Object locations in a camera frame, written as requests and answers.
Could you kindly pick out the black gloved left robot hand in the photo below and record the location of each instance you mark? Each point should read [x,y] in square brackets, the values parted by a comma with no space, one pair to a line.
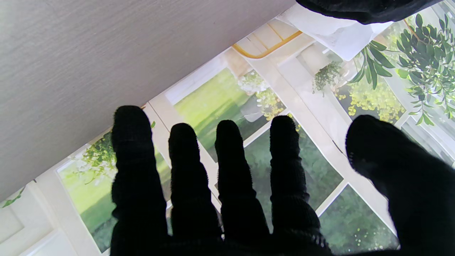
[362,10]

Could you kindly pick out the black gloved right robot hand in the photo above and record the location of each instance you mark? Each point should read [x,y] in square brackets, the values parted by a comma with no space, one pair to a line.
[138,213]

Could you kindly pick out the printed garden room backdrop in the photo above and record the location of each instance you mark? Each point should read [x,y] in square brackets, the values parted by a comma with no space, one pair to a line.
[302,160]

